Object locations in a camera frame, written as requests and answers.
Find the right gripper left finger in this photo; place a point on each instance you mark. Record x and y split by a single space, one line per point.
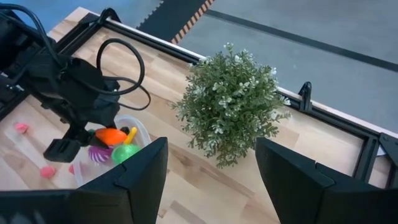
102 202

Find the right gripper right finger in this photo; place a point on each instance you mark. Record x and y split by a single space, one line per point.
326 202

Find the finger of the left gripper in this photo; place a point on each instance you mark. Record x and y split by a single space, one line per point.
98 143
62 150

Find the purple striped toy vegetable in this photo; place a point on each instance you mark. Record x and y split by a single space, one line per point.
99 154

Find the red-orange toy produce green top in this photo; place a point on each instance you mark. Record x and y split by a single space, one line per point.
110 136

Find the green toy cabbage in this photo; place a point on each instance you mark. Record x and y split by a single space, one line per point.
124 153

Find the small dark toy produce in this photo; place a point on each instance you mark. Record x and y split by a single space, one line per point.
124 130

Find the yellow toy vegetable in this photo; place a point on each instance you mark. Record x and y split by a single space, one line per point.
131 135

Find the clear plastic tupperware container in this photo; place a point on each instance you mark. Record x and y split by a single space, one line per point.
82 178

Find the black mat orange-striped edges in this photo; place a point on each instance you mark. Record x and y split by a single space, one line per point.
174 15

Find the artificial green potted plant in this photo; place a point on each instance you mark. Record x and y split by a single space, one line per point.
230 102

